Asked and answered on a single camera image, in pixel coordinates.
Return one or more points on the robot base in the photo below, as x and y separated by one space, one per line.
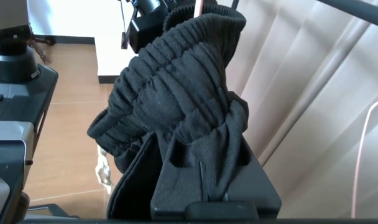
11 93

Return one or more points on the black shorts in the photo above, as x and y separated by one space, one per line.
176 87

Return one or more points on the beige curtain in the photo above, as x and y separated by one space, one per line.
301 93

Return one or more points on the black clothes rack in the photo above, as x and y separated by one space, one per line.
357 9

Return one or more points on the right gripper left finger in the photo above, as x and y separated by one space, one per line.
173 189

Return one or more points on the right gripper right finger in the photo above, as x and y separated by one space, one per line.
254 193

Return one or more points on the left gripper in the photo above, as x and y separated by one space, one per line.
145 31

